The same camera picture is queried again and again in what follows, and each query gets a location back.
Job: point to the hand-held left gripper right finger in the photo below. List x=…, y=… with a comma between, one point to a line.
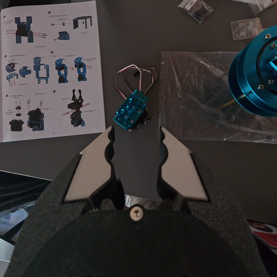
x=184, y=173

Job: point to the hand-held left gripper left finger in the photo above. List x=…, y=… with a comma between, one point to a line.
x=90, y=173

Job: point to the blue servo bracket assembly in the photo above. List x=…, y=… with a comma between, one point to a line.
x=129, y=108

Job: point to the dark grey desk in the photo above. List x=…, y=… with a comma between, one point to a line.
x=134, y=32

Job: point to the dark glossy sheet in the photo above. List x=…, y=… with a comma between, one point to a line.
x=17, y=190

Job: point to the large clear plastic bag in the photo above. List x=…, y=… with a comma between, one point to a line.
x=194, y=97

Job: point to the red printed card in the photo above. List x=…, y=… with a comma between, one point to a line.
x=266, y=235

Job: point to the printed assembly manual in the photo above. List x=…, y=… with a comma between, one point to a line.
x=65, y=52

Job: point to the group of small parts bags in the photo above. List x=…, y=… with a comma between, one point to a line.
x=244, y=29

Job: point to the clear bag with black part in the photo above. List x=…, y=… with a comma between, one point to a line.
x=199, y=13

